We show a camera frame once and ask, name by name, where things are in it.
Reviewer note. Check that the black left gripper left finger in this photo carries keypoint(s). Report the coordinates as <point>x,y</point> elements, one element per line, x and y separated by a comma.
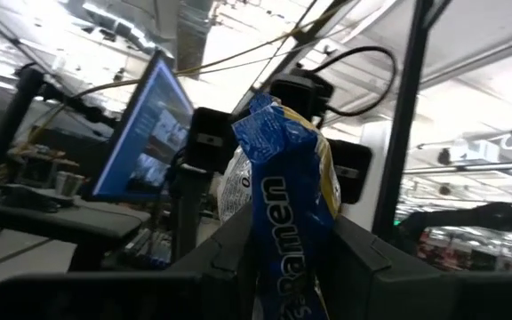
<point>220,284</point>

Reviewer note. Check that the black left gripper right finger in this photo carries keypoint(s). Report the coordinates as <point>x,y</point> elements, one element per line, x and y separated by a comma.
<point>371,289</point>

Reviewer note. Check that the blue Soy Sauce ramen pack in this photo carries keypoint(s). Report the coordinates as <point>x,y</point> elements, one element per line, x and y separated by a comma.
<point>291,186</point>

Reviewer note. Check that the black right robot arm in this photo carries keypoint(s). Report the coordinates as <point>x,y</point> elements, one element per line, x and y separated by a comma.
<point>460,218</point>

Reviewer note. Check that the black box with silver label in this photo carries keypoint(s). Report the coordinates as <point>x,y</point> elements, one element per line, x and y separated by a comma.
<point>211,155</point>
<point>354,186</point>

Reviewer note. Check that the monitor with blue screen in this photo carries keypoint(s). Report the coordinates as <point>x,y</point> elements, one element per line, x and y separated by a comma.
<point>149,133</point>

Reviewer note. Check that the grey cup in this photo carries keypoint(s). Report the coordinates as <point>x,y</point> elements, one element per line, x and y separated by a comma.
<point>62,183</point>
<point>78,186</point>

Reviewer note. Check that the grey desk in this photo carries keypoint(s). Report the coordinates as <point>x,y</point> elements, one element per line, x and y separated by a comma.
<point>60,218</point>

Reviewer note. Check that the black frame post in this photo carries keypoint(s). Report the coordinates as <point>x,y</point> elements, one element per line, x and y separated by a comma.
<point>403,124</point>

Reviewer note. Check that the black mounted camera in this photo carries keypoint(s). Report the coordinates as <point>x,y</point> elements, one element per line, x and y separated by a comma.
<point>305,93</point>

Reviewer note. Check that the black slanted post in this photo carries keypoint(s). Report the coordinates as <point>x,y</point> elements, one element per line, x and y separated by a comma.
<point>9,129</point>

